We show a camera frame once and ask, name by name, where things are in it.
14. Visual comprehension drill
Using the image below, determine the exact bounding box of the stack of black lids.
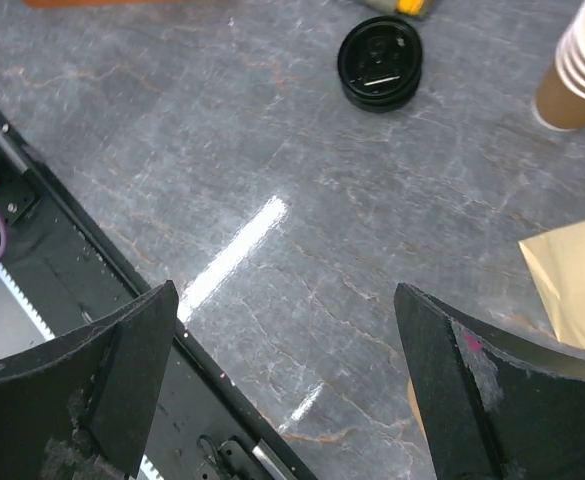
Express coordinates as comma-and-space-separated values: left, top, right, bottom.
337, 15, 424, 113

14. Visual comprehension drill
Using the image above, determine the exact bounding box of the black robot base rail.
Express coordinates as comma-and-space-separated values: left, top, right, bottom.
0, 112, 312, 479

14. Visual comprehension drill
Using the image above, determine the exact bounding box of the brown paper bag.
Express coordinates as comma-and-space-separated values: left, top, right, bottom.
417, 221, 585, 411

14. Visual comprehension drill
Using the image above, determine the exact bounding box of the stack of paper cups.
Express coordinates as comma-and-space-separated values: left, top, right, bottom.
533, 2, 585, 131

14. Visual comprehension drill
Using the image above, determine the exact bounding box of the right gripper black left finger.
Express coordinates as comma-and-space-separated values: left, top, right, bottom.
0, 281, 178, 479

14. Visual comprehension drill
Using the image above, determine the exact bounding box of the orange compartment tray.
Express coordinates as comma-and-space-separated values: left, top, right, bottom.
23, 0, 173, 8

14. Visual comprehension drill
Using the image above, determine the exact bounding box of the camouflage folded cloth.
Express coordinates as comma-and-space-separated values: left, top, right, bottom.
356, 0, 441, 20

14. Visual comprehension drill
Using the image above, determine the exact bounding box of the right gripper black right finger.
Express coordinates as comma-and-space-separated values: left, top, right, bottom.
394, 283, 585, 479

